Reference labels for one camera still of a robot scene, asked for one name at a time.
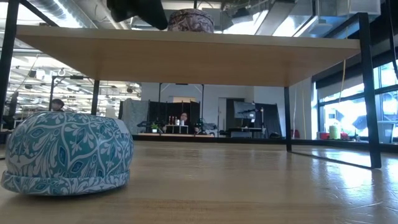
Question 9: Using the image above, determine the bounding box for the black metal rig frame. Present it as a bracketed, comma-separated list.
[49, 75, 101, 112]

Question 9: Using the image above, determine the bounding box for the person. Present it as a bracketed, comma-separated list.
[178, 112, 190, 127]
[50, 98, 65, 113]

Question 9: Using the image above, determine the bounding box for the black low desk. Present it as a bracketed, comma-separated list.
[219, 126, 264, 138]

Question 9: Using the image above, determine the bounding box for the grey fabric panel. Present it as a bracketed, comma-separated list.
[119, 98, 150, 135]

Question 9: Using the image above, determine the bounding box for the wooden riser shelf black frame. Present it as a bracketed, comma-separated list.
[0, 0, 382, 170]

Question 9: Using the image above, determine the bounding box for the purple patterned candle tin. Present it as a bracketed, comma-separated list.
[167, 8, 216, 34]

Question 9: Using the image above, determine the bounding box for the black curtain partition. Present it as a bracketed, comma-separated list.
[146, 100, 202, 134]

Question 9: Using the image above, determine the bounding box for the teal patterned candle tin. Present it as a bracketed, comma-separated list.
[1, 111, 135, 197]

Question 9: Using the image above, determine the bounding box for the green cylinder container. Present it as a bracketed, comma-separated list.
[328, 124, 341, 141]

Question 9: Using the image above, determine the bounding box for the wall monitor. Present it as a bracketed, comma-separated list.
[233, 101, 256, 119]

